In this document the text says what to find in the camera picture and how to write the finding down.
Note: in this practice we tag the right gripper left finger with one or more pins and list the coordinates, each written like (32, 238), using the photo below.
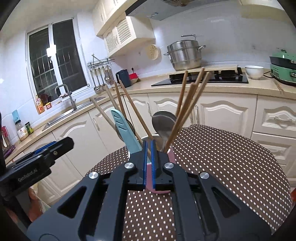
(95, 208)

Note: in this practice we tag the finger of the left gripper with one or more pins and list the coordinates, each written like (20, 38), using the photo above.
(44, 147)

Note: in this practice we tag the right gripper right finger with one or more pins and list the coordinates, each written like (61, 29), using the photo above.
(204, 209)

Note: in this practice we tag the pink utensil cup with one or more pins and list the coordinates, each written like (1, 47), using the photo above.
(157, 179)

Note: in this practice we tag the wooden chopstick long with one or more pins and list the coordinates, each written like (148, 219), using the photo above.
(141, 120)

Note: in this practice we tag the large steel spoon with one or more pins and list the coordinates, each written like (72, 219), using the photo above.
(163, 123)

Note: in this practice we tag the steel kitchen sink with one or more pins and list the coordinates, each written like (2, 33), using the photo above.
(68, 116)

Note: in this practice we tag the cream lower kitchen cabinets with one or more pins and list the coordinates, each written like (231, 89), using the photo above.
(267, 120)

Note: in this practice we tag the operator left hand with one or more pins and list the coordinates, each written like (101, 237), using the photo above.
(35, 209)

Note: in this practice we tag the white labelled jar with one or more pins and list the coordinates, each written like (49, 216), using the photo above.
(21, 130)

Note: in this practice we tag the steel sink faucet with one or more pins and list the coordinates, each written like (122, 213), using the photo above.
(68, 93)

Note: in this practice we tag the brown polka dot tablecloth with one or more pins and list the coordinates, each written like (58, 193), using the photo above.
(247, 169)

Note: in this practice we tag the dark window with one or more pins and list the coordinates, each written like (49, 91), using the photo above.
(55, 62)

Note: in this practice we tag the hanging utensil rack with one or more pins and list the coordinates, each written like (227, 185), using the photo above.
(101, 73)

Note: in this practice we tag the black electric kettle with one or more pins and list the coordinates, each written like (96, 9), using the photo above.
(124, 77)

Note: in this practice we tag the cream upper cabinets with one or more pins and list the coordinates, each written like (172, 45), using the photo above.
(120, 32)

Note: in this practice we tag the white ceramic bowl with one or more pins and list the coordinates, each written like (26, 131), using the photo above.
(254, 72)

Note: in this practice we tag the steel steamer pot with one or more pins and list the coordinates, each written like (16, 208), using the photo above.
(186, 53)

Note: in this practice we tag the green electric cooker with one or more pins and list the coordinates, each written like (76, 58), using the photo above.
(283, 67)

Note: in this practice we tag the black range hood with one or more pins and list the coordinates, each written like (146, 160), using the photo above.
(160, 10)

